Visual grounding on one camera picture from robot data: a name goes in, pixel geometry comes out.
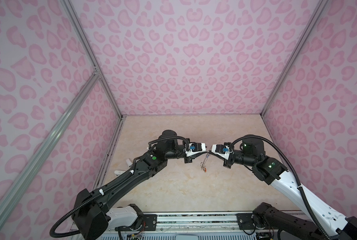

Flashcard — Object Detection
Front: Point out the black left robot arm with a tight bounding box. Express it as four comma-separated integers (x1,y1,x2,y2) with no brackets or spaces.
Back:
71,130,206,240

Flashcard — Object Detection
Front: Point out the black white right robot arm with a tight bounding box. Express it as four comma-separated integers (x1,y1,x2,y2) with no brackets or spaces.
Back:
210,135,357,240

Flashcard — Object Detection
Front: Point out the white clip lower one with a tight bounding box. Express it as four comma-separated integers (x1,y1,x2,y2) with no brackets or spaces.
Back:
114,170,125,177

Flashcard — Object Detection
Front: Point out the white clip near wall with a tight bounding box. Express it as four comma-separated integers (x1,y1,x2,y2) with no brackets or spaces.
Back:
125,159,133,168

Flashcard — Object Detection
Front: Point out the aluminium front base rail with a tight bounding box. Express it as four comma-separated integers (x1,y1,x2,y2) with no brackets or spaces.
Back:
101,209,332,240

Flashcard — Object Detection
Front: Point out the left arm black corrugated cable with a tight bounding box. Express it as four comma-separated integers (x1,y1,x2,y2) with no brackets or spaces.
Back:
49,135,191,239

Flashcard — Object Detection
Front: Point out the aluminium right back corner post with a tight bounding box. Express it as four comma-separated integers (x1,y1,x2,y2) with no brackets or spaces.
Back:
260,0,330,118

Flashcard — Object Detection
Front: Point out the aluminium corner post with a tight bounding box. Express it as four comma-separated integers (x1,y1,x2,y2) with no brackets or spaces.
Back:
59,0,123,120
260,0,330,118

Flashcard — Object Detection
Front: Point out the aluminium left back corner post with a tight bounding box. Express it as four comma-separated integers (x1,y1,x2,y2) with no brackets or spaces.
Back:
59,0,123,120

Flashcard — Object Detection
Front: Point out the aluminium left wall diagonal bar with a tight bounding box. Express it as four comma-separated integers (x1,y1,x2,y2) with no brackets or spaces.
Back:
0,72,101,230

